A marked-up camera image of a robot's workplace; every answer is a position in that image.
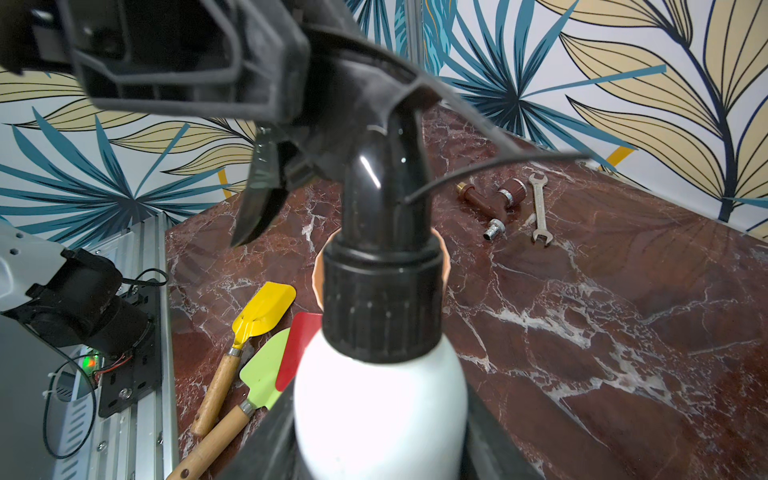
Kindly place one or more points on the yellow toy shovel wooden handle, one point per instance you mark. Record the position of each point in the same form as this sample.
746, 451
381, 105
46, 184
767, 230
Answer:
260, 316

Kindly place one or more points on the light green toy spade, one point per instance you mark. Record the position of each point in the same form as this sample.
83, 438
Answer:
259, 375

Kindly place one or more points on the silver open-end wrench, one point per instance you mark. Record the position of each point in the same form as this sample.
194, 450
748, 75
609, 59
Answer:
541, 231

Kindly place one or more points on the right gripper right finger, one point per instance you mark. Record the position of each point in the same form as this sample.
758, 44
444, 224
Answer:
488, 452

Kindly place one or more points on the red toy shovel wooden handle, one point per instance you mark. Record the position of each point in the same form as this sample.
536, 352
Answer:
303, 328

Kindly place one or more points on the aluminium front rail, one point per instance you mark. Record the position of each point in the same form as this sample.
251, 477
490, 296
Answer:
86, 359

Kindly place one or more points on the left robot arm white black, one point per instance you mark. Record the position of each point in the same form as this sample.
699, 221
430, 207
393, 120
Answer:
68, 297

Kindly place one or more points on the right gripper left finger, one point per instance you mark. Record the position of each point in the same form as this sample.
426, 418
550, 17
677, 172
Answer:
235, 59

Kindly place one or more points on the white spray bottle black nozzle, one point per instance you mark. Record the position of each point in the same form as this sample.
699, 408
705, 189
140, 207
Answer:
380, 392

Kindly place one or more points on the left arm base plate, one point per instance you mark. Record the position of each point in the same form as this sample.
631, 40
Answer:
141, 372

